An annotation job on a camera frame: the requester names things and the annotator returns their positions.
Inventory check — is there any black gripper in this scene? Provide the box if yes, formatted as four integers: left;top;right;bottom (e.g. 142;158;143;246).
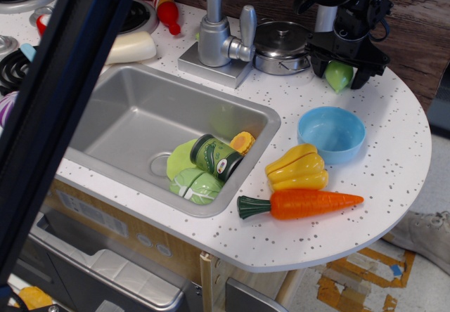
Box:
304;32;390;90

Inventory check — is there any green toy pear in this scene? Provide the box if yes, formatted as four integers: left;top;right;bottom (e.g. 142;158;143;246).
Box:
325;61;354;93

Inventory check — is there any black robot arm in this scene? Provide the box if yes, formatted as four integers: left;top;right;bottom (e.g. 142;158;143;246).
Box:
1;0;392;301

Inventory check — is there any light blue plastic bowl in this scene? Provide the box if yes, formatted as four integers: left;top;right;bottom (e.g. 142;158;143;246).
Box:
297;106;366;164

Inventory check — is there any grey metal pole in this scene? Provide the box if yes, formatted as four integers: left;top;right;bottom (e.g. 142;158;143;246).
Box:
314;5;338;33

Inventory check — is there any small steel pot with lid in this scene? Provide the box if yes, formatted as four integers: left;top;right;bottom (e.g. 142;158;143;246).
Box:
253;21;310;76

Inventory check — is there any yellow toy bell pepper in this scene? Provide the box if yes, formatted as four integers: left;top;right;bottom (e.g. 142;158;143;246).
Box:
265;143;328;191

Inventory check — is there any yellow toy corn piece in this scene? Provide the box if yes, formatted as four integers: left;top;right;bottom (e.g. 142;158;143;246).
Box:
229;131;255;156

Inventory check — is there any silver toy faucet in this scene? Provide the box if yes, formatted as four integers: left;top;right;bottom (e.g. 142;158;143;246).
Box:
178;0;257;89

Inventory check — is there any orange toy carrot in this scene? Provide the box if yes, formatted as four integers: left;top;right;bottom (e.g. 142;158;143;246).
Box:
237;189;364;220

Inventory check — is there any green toy pea can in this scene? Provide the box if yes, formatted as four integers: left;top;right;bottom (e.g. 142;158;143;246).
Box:
190;134;243;182

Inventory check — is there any red toy ketchup bottle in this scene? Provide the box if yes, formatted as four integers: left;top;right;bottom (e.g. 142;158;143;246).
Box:
153;0;181;36

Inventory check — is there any light green toy lettuce leaf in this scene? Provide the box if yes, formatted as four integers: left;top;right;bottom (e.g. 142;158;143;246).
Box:
166;139;197;181

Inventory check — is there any grey sneaker shoe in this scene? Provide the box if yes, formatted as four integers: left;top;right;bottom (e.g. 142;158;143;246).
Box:
382;211;449;274

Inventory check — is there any green toy cabbage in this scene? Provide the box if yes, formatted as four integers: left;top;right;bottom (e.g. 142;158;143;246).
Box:
169;168;224;205

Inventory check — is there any silver toy sink basin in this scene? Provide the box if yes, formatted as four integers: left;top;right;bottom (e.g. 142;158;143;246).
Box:
65;64;281;217

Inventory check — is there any cream toy mayonnaise bottle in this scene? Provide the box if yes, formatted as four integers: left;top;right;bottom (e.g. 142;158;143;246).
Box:
105;32;157;65

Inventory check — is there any red white toy cheese wedge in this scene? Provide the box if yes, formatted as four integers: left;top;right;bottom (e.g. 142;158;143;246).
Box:
36;14;51;36

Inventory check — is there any silver stove knob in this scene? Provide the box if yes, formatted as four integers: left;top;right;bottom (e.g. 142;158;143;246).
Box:
0;35;18;58

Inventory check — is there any purple striped toy onion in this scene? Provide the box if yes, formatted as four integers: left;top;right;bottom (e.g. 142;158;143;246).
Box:
0;91;19;128

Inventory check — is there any yellow object bottom left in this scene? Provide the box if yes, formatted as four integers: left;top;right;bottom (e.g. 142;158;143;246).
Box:
18;286;53;310

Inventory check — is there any grey oven door handle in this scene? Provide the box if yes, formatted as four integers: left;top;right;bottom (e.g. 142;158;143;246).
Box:
30;213;188;311

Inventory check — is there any blue handled toy knife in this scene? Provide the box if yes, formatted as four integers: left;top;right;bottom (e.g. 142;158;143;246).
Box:
20;44;37;62

